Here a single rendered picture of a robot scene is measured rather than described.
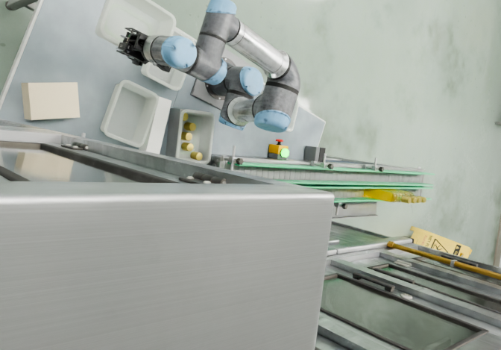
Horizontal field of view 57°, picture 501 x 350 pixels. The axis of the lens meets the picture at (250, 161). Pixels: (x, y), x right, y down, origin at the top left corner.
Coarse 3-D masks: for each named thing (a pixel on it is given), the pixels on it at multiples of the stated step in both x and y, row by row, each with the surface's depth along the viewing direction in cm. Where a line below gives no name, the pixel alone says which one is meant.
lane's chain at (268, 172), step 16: (272, 176) 220; (288, 176) 227; (304, 176) 235; (320, 176) 244; (336, 176) 253; (352, 176) 263; (368, 176) 274; (384, 176) 285; (400, 176) 298; (416, 176) 312
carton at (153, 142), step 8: (160, 104) 183; (168, 104) 185; (160, 112) 183; (168, 112) 186; (152, 120) 182; (160, 120) 184; (152, 128) 182; (160, 128) 184; (152, 136) 182; (160, 136) 185; (144, 144) 183; (152, 144) 183; (160, 144) 185; (152, 152) 183
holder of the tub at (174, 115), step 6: (174, 108) 190; (174, 114) 190; (174, 120) 190; (168, 126) 193; (174, 126) 190; (168, 132) 193; (174, 132) 190; (168, 138) 193; (174, 138) 189; (168, 144) 193; (174, 144) 189; (168, 150) 192; (174, 150) 189; (168, 156) 192; (174, 156) 189
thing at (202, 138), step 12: (180, 120) 187; (192, 120) 199; (204, 120) 201; (180, 132) 187; (192, 132) 200; (204, 132) 201; (180, 144) 196; (192, 144) 200; (204, 144) 200; (180, 156) 197; (204, 156) 200
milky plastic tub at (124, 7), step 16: (112, 0) 132; (128, 0) 141; (144, 0) 139; (112, 16) 140; (128, 16) 143; (144, 16) 147; (160, 16) 147; (96, 32) 136; (112, 32) 140; (144, 32) 148; (160, 32) 149
